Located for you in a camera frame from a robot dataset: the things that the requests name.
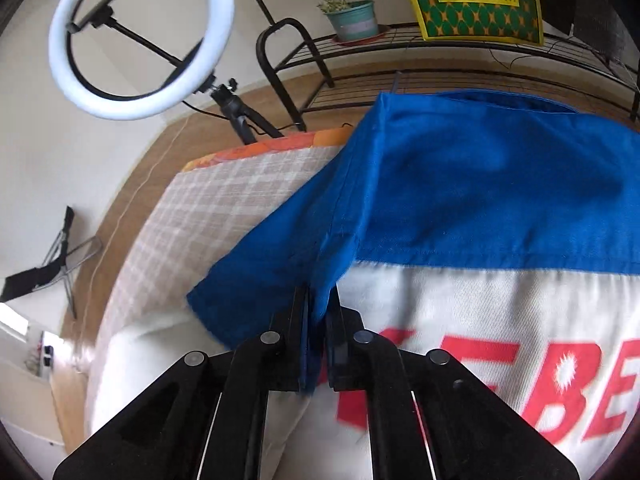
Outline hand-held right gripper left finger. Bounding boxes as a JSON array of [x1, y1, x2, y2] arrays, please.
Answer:
[[52, 285, 311, 480]]

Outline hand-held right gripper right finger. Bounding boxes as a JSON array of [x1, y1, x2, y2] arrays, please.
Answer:
[[326, 284, 581, 480]]

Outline blue and white jacket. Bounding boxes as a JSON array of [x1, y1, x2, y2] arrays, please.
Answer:
[[87, 89, 640, 480]]

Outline pink plaid blanket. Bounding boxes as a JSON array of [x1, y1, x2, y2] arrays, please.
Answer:
[[92, 144, 351, 361]]

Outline orange mattress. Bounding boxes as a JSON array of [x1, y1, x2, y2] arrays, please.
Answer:
[[181, 126, 357, 173]]

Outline black tripod stand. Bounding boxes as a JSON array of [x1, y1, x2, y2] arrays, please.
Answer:
[[192, 74, 285, 147]]

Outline white low cabinet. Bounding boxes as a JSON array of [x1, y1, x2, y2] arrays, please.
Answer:
[[0, 302, 66, 453]]

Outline black folding stand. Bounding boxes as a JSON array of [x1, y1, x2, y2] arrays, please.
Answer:
[[0, 205, 103, 318]]

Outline black metal rack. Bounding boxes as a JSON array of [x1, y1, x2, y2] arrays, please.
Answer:
[[256, 17, 640, 133]]

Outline potted plant in teal pot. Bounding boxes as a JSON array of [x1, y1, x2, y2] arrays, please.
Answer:
[[316, 0, 392, 47]]

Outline green and yellow patterned bag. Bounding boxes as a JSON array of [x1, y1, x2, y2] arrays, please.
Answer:
[[394, 0, 545, 45]]

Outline black phone holder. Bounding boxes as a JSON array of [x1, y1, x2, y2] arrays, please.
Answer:
[[66, 0, 183, 67]]

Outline dark grey cloth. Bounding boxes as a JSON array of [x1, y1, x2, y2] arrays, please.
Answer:
[[531, 0, 640, 68]]

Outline thin white floor cable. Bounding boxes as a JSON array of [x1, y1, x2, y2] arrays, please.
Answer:
[[75, 119, 187, 361]]

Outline white ring light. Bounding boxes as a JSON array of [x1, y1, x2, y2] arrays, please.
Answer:
[[48, 0, 236, 121]]

